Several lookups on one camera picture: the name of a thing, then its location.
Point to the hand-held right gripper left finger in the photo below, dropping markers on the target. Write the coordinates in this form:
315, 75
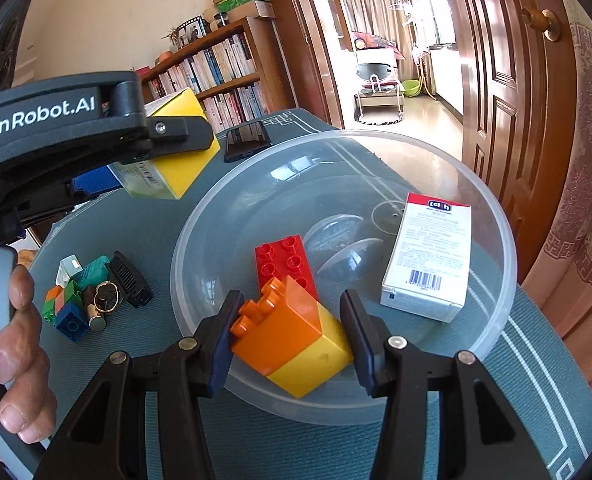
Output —
221, 342

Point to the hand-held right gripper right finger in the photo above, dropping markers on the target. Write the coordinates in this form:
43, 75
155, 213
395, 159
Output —
358, 342

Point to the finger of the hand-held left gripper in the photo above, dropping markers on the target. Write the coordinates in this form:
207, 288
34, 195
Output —
98, 182
181, 132

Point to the yellow cardboard box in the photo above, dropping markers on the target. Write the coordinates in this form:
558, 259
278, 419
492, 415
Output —
186, 170

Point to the yellow toy brick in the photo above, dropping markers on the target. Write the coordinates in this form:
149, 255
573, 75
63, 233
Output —
316, 360

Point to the large orange toy brick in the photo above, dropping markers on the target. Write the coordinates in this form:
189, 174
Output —
281, 327

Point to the small white printed box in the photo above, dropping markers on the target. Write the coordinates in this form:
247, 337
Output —
68, 267

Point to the green toy brick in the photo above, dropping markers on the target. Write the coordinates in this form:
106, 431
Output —
71, 292

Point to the small orange toy brick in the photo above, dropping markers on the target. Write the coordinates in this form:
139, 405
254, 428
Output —
54, 294

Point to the brown gold-capped bottle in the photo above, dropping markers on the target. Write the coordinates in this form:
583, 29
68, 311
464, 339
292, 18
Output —
95, 317

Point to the blue toy brick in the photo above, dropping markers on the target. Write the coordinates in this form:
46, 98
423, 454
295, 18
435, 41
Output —
72, 325

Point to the clear plastic bowl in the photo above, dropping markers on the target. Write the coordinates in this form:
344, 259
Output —
336, 180

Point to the person's left hand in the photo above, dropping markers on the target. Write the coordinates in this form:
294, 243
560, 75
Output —
23, 360

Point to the black smartphone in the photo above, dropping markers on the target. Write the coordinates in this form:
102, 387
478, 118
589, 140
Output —
247, 141

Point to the shelved books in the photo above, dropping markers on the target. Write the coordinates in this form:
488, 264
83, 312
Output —
216, 62

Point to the teal dental floss case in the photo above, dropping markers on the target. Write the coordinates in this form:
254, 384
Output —
93, 270

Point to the red toy brick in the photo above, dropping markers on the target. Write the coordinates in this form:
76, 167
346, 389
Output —
281, 260

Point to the black folding comb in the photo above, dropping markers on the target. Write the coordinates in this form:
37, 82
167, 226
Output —
131, 280

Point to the wooden bookcase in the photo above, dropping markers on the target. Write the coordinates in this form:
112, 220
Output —
263, 60

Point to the white red-topped medicine box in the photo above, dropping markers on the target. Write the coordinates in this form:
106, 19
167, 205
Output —
428, 255

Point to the green flat box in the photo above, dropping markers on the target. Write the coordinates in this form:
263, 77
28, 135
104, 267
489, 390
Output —
243, 1

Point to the white-framed chair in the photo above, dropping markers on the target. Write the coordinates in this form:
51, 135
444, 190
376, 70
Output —
378, 85

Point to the beige window curtain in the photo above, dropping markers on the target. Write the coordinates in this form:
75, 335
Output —
371, 0

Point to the green plastic basin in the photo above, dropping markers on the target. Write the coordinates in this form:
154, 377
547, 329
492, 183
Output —
411, 88

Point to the pink patterned cloth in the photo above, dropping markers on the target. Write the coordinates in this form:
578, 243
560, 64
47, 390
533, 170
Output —
581, 185

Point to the brown wooden door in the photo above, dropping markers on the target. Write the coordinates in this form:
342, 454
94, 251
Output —
506, 110

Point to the brass door knob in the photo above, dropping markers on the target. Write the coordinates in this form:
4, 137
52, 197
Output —
543, 22

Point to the film-strip photo frame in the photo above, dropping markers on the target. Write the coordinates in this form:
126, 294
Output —
192, 30

